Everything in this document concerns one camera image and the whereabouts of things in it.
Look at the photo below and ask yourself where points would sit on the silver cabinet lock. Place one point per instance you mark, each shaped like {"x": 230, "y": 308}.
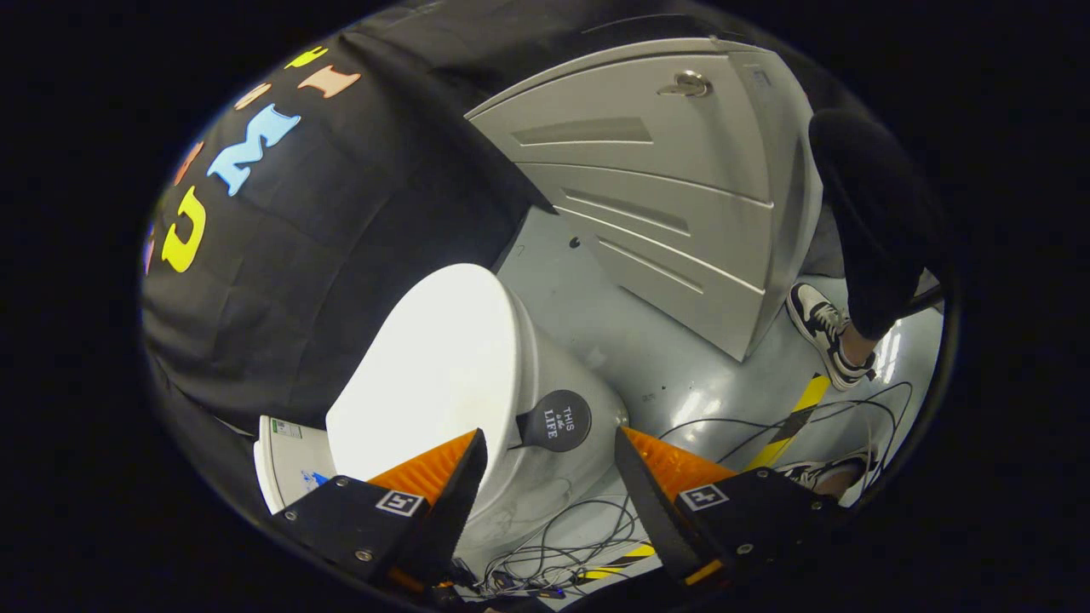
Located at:
{"x": 688, "y": 83}

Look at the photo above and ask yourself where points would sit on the white toilet body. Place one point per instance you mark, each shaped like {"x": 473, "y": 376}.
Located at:
{"x": 558, "y": 362}

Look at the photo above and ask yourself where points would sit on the black backdrop cloth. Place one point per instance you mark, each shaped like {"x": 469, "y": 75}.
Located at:
{"x": 341, "y": 255}

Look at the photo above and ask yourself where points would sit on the person's black white shoe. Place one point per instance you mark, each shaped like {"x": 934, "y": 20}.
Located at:
{"x": 822, "y": 328}
{"x": 822, "y": 472}

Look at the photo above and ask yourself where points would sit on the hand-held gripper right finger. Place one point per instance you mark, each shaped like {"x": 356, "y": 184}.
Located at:
{"x": 651, "y": 511}

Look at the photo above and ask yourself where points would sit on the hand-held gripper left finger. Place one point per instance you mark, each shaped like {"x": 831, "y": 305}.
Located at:
{"x": 456, "y": 511}

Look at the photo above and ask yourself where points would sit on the white toilet lid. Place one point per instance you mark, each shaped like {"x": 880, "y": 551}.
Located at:
{"x": 426, "y": 366}

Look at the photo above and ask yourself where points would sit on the grey metal cabinet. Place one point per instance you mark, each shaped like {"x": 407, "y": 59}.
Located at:
{"x": 664, "y": 170}

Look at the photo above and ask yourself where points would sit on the person's black trouser leg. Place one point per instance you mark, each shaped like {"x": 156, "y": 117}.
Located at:
{"x": 877, "y": 221}

